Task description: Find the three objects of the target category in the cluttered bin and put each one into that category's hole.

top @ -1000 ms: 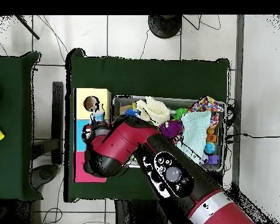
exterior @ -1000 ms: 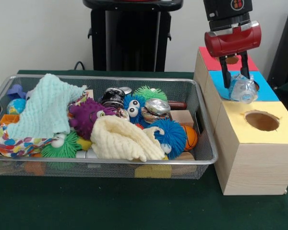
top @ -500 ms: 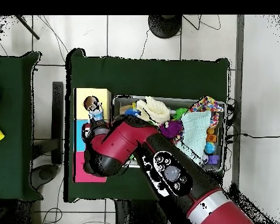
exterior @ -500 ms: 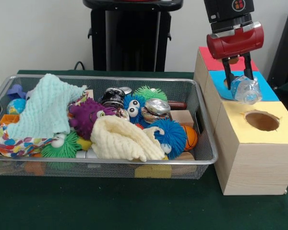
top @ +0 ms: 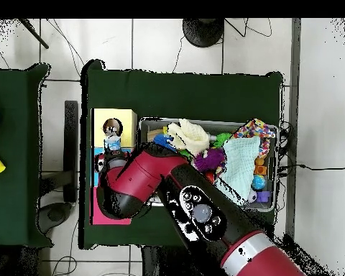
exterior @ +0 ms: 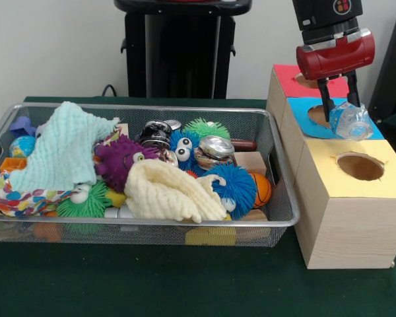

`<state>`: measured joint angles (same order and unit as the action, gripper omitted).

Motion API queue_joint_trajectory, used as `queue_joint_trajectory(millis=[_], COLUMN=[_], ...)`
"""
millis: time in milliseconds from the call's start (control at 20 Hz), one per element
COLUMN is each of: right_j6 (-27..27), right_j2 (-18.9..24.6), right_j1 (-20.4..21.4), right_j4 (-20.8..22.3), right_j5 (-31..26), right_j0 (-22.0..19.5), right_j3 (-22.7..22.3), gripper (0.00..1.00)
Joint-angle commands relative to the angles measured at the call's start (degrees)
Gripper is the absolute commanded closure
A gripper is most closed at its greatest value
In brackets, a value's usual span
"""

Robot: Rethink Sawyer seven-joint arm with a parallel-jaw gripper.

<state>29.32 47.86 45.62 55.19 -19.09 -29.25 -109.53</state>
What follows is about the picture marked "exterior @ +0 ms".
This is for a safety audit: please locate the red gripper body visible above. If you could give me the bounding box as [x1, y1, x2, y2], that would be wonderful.
[296, 31, 376, 81]

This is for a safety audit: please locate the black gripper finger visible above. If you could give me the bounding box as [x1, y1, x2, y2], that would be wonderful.
[345, 71, 361, 106]
[316, 77, 335, 122]

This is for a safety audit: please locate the clear plastic bottle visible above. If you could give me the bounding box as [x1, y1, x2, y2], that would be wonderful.
[328, 100, 374, 142]

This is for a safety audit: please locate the wooden three-hole sorting box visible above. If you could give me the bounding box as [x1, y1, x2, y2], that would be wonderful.
[266, 63, 396, 270]

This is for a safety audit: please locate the black flat panel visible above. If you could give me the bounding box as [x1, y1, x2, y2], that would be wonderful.
[368, 5, 396, 123]

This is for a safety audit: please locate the orange toy basketball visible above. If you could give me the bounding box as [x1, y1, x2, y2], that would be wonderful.
[250, 172, 273, 209]

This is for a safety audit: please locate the crushed silver can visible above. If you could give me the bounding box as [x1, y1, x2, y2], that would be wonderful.
[193, 135, 236, 169]

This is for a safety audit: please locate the green spiky rubber ball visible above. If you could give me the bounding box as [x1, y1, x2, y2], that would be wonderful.
[183, 118, 230, 139]

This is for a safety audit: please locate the blue spiky rubber ball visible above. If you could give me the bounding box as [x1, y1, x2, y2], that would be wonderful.
[204, 163, 257, 220]

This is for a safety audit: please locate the blue spiky ball with eyes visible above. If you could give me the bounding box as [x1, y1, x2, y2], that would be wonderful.
[169, 130, 202, 172]

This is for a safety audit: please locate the purple spiky rubber toy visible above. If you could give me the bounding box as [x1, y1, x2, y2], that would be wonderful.
[94, 134, 161, 194]

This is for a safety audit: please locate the dark green tablecloth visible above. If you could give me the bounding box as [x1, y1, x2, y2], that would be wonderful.
[0, 95, 396, 317]

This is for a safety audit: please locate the mint green knitted cloth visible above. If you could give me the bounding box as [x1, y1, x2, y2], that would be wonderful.
[9, 100, 121, 192]

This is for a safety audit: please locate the small globe ball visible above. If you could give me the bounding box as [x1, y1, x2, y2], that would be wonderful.
[9, 135, 37, 159]

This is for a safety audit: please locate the colourful dotted cloth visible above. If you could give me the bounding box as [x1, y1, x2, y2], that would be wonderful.
[0, 127, 123, 218]

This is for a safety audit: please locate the silver wire mesh bin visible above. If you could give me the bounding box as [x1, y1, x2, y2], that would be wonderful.
[0, 102, 300, 248]

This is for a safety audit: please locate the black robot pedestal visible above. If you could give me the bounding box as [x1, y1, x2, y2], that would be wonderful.
[114, 0, 253, 100]

